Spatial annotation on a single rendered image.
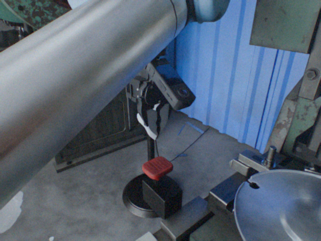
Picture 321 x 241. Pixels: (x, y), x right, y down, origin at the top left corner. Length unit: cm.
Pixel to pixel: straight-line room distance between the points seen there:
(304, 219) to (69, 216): 129
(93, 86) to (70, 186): 159
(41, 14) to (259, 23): 114
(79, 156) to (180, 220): 142
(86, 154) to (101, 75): 179
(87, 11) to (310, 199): 50
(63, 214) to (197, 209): 107
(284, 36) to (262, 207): 30
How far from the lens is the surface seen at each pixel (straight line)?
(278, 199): 53
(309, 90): 42
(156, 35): 22
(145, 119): 49
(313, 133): 48
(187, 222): 62
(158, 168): 57
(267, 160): 64
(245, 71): 196
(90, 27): 18
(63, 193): 171
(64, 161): 192
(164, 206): 59
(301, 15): 41
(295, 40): 41
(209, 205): 64
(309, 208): 53
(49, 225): 155
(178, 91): 42
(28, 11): 138
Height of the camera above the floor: 113
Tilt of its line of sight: 28 degrees down
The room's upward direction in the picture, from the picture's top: straight up
